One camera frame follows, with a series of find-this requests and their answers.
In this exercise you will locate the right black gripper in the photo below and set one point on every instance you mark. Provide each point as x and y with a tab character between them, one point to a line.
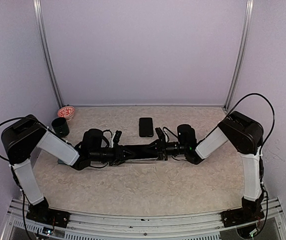
161	150

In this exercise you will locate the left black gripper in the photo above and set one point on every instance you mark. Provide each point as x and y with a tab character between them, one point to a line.
119	155

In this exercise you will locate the black phone with silver edge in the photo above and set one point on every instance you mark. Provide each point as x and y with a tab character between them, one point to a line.
146	127

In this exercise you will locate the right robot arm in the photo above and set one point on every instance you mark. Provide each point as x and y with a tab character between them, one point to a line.
245	135

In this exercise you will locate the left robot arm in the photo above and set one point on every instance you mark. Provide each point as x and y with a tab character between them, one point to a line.
27	134

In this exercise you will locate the red white patterned bowl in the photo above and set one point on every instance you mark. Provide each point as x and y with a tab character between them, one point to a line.
66	112

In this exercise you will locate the black cup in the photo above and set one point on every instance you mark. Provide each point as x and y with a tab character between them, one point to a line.
60	127

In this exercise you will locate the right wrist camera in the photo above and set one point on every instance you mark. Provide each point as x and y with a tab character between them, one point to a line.
160	134

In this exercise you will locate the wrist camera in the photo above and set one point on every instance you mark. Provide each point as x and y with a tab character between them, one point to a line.
116	137
160	134

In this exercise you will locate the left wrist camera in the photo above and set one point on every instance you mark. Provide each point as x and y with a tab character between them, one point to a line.
116	137

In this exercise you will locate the front aluminium rail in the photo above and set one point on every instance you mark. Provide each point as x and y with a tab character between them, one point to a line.
213	225

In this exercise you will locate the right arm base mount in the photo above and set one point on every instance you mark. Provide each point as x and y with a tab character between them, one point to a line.
239	216

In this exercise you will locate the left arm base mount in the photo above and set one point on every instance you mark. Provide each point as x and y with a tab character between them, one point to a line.
52	217

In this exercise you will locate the left aluminium frame post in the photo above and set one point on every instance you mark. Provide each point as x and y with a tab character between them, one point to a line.
45	48

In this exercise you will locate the aluminium frame post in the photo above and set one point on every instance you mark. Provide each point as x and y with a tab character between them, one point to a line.
45	48
241	53

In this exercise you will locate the right aluminium frame post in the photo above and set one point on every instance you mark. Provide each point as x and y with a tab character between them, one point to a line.
241	53

